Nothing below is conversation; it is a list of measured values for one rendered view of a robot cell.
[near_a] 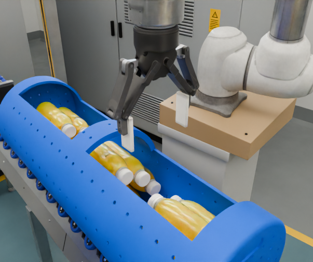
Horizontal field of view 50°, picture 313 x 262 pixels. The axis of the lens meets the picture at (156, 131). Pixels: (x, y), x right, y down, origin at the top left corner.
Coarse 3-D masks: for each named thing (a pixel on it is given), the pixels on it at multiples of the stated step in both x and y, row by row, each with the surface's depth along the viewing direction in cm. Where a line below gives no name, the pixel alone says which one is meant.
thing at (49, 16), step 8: (40, 0) 156; (48, 0) 156; (40, 8) 160; (48, 8) 157; (56, 8) 160; (48, 16) 159; (56, 16) 161; (48, 24) 160; (56, 24) 163; (48, 32) 162; (56, 32) 164; (48, 40) 165; (56, 40) 166; (48, 48) 168; (56, 48) 168; (48, 56) 172; (56, 56) 169; (56, 64) 171; (64, 64) 174; (56, 72) 173; (64, 72) 176; (64, 80) 178
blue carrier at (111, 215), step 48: (48, 96) 116; (48, 144) 85; (96, 144) 78; (144, 144) 93; (96, 192) 70; (144, 192) 98; (192, 192) 86; (96, 240) 71; (144, 240) 59; (240, 240) 53
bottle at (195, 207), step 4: (180, 200) 77; (184, 200) 76; (188, 200) 76; (184, 204) 75; (188, 204) 74; (192, 204) 74; (196, 204) 74; (192, 208) 73; (196, 208) 73; (200, 208) 73; (204, 208) 74; (196, 212) 72; (200, 212) 72; (204, 212) 72; (208, 212) 73; (200, 216) 71; (204, 216) 71; (208, 216) 71; (212, 216) 71; (208, 220) 70
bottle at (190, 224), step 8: (160, 200) 72; (168, 200) 70; (176, 200) 71; (160, 208) 69; (168, 208) 68; (176, 208) 68; (184, 208) 68; (168, 216) 67; (176, 216) 67; (184, 216) 66; (192, 216) 66; (176, 224) 66; (184, 224) 65; (192, 224) 64; (200, 224) 64; (184, 232) 64; (192, 232) 63; (192, 240) 63
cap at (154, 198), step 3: (153, 195) 73; (156, 195) 73; (159, 195) 74; (150, 198) 73; (153, 198) 73; (156, 198) 73; (159, 198) 73; (150, 201) 73; (153, 201) 72; (150, 204) 73; (153, 204) 72
